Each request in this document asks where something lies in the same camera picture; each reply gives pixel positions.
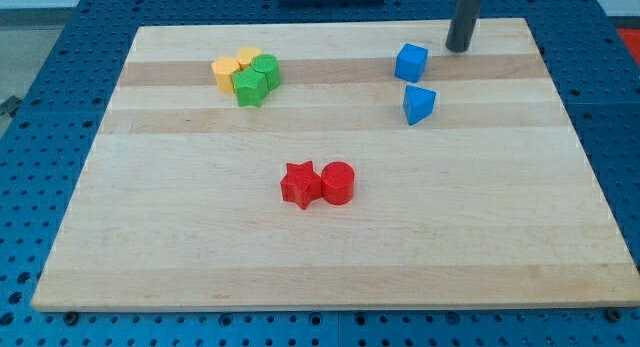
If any red cylinder block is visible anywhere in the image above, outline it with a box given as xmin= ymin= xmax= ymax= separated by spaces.
xmin=321 ymin=161 xmax=355 ymax=205

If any red star block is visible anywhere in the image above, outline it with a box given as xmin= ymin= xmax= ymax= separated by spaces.
xmin=280 ymin=161 xmax=322 ymax=210

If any wooden board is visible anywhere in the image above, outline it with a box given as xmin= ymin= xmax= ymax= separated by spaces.
xmin=32 ymin=18 xmax=639 ymax=312

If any green star block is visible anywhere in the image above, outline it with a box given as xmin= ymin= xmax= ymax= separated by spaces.
xmin=232 ymin=68 xmax=269 ymax=107

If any green cylinder block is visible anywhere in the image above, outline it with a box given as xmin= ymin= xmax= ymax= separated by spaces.
xmin=251 ymin=54 xmax=281 ymax=91

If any blue triangular block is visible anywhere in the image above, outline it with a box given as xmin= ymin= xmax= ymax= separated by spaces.
xmin=403 ymin=85 xmax=437 ymax=126

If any yellow cylinder block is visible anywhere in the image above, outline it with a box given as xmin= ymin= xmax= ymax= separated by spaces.
xmin=236 ymin=46 xmax=263 ymax=70

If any yellow hexagon block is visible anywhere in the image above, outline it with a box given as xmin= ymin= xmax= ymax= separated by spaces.
xmin=211 ymin=56 xmax=240 ymax=93

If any blue cube block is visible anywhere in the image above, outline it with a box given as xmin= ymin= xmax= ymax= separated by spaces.
xmin=394 ymin=44 xmax=429 ymax=83

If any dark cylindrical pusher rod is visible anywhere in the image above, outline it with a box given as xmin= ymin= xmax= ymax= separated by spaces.
xmin=445 ymin=0 xmax=483 ymax=53

